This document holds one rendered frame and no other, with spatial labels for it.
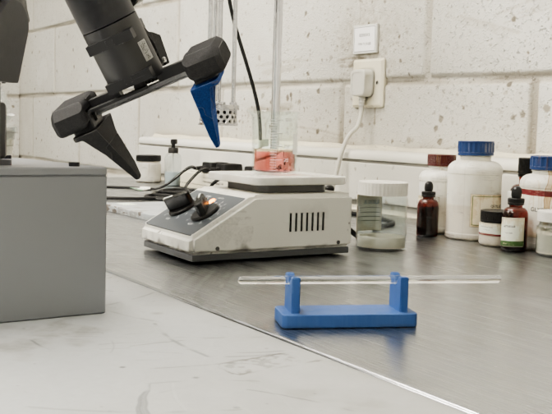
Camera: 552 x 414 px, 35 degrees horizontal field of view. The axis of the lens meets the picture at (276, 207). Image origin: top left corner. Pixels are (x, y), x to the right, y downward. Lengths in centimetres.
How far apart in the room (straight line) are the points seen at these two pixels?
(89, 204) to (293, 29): 119
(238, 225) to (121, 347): 36
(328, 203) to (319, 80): 78
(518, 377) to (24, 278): 34
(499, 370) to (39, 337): 29
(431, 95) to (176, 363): 101
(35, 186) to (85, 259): 7
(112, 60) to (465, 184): 51
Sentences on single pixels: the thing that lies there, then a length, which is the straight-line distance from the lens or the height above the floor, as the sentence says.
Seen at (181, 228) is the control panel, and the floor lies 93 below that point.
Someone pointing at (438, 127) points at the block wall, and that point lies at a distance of 146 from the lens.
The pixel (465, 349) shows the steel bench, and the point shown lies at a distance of 60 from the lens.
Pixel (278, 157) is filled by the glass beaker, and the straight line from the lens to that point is 97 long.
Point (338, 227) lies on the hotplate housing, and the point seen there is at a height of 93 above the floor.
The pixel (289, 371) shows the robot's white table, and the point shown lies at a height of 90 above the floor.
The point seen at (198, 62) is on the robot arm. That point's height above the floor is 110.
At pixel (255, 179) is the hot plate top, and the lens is 93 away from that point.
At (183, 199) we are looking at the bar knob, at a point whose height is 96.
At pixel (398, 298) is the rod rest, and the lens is 65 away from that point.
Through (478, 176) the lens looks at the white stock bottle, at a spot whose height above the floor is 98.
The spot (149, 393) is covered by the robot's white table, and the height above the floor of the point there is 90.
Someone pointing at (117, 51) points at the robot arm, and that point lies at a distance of 88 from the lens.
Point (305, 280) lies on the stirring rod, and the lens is 64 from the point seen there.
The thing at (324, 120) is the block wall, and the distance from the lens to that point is 171.
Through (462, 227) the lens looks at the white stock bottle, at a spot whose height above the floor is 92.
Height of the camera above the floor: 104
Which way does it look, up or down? 5 degrees down
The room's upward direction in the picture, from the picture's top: 2 degrees clockwise
